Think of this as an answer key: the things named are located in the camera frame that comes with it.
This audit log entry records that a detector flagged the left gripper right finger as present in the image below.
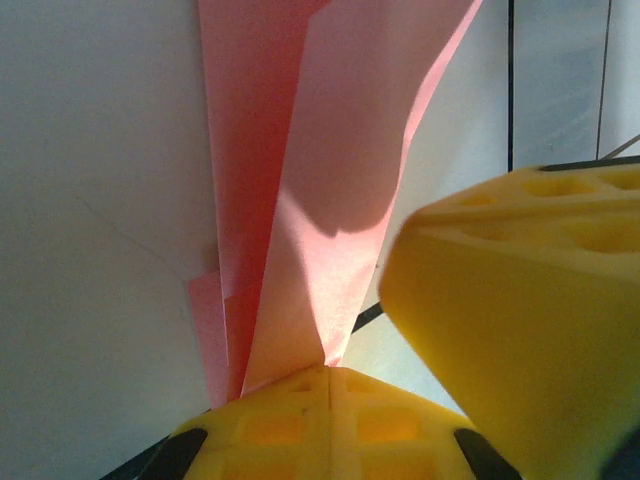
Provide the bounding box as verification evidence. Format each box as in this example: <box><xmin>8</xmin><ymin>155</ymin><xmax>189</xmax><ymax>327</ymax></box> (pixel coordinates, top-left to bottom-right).
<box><xmin>329</xmin><ymin>365</ymin><xmax>521</xmax><ymax>480</ymax></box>

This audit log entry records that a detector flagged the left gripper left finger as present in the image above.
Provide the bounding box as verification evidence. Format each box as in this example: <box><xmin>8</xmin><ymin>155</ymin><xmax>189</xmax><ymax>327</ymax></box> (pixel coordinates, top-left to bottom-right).
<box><xmin>144</xmin><ymin>365</ymin><xmax>332</xmax><ymax>480</ymax></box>

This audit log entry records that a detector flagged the pink paper sheet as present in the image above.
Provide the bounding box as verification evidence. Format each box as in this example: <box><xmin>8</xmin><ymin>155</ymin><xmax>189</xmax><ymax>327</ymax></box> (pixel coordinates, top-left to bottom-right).
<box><xmin>187</xmin><ymin>0</ymin><xmax>485</xmax><ymax>406</ymax></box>

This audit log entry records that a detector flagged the white grid work mat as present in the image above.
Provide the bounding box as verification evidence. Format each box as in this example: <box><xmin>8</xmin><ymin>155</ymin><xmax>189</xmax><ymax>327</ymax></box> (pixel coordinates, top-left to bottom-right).
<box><xmin>0</xmin><ymin>0</ymin><xmax>640</xmax><ymax>480</ymax></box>

